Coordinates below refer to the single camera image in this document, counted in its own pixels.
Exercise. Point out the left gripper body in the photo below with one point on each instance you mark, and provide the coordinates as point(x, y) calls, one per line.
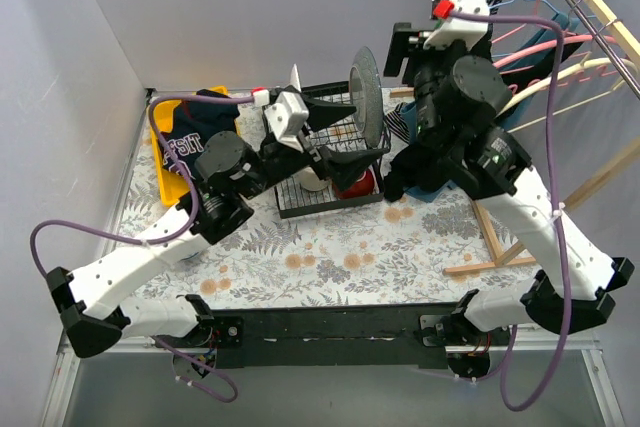
point(310, 138)

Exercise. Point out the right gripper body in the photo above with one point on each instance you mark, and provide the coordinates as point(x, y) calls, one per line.
point(398, 50)

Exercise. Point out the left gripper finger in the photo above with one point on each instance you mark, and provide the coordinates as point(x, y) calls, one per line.
point(323, 114)
point(345, 168)

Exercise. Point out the navy basketball tank top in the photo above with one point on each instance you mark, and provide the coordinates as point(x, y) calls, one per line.
point(194, 123)

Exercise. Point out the thick pink hanger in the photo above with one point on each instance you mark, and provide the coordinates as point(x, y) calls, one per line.
point(542, 43)

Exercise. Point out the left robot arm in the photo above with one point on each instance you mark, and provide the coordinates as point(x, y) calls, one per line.
point(96, 303)

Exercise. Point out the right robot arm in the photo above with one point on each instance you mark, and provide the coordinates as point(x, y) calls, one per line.
point(572, 290)

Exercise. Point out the black tank top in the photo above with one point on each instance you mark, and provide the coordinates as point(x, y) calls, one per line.
point(458, 139)

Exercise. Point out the teal tank top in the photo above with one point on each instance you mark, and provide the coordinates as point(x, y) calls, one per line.
point(520, 72)

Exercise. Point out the red bowl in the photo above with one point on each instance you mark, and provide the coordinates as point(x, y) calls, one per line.
point(364, 186)

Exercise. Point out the white ceramic cup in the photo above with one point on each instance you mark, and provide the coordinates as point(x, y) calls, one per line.
point(310, 181)

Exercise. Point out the white plate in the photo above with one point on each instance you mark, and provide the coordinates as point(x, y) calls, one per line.
point(294, 80)

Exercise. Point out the grey patterned plate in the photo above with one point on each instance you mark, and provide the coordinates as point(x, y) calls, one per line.
point(365, 94)

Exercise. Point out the floral table mat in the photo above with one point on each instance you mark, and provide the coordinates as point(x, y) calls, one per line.
point(380, 253)

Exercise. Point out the yellow plastic tray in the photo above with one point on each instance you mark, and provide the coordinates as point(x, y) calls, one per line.
point(171, 184)

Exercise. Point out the blue white patterned bowl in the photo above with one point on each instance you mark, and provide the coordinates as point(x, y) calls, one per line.
point(195, 254)

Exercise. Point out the wooden clothes rack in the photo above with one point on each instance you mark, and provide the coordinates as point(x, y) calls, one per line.
point(605, 27)

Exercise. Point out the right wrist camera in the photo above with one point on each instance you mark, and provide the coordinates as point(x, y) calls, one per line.
point(464, 20)

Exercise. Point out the black wire dish rack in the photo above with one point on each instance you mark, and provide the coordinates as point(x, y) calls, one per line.
point(293, 200)

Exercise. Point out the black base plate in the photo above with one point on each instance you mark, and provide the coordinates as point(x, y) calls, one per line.
point(401, 334)

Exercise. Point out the aluminium frame rail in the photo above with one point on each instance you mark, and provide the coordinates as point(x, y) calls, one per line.
point(65, 373)

